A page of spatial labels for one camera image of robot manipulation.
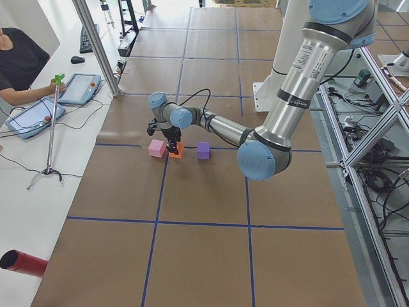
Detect red tube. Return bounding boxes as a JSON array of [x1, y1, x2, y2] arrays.
[[1, 249, 48, 278]]

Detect reacher grabber stick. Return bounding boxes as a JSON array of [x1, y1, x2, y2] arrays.
[[26, 73, 65, 191]]

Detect pink foam cube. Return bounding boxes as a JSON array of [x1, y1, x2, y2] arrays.
[[148, 139, 166, 158]]

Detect black keyboard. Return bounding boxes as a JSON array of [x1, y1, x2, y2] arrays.
[[79, 26, 93, 54]]

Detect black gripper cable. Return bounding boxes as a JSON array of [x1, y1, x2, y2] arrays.
[[178, 88, 212, 111]]

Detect purple foam cube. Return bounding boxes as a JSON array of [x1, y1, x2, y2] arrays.
[[197, 141, 210, 160]]

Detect person in black shirt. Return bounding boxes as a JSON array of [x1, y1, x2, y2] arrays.
[[1, 28, 57, 106]]

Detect tangled black cables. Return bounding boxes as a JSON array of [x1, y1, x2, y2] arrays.
[[338, 114, 409, 231]]

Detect black computer mouse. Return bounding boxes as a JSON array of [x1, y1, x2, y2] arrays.
[[70, 56, 85, 64]]

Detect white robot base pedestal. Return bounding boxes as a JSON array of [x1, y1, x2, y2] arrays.
[[253, 0, 310, 112]]

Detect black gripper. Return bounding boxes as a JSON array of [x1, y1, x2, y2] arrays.
[[146, 118, 181, 154]]

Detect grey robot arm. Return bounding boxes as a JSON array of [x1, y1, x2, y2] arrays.
[[147, 1, 378, 180]]

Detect blue teach pendant tablet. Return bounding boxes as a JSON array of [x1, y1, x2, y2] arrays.
[[58, 73, 101, 106]]

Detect aluminium frame post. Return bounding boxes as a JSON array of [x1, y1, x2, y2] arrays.
[[72, 0, 121, 97]]

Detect aluminium truss frame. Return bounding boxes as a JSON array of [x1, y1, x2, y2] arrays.
[[311, 47, 408, 306]]

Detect orange foam cube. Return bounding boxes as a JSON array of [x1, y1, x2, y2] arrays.
[[169, 142, 185, 159]]

